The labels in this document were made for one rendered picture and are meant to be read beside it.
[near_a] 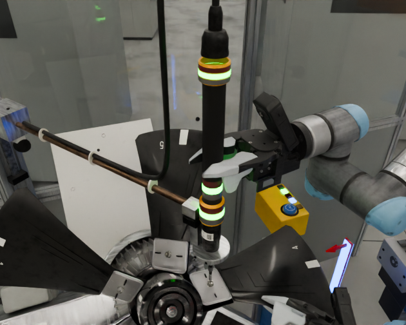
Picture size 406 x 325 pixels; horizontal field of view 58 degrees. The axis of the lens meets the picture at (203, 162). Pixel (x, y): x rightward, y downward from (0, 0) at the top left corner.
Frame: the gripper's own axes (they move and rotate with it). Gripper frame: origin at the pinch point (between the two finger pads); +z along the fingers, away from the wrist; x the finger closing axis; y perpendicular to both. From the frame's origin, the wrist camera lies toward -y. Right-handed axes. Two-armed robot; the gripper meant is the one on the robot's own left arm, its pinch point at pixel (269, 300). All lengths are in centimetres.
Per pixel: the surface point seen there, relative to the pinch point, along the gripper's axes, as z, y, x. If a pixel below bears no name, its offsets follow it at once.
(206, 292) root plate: 11.0, 6.1, -2.2
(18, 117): 69, 0, -23
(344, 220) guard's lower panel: 2, -118, 94
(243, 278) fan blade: 6.4, -0.9, -1.2
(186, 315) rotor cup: 10.8, 13.1, -4.7
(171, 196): 19.7, 2.2, -21.7
